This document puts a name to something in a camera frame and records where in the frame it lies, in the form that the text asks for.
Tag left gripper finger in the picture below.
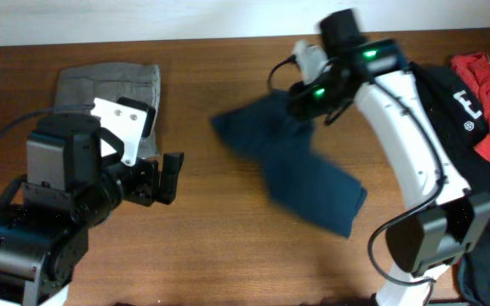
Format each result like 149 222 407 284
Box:
117 97 157 138
157 152 185 205

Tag navy blue garment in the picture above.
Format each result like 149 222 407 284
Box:
210 90 368 238

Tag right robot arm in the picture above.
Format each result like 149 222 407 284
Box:
288 9 490 305

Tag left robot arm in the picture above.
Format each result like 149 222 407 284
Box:
0 98 185 305

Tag folded grey trousers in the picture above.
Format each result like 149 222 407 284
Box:
54 62 161 159

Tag black garment with white letter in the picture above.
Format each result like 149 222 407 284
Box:
409 62 490 305

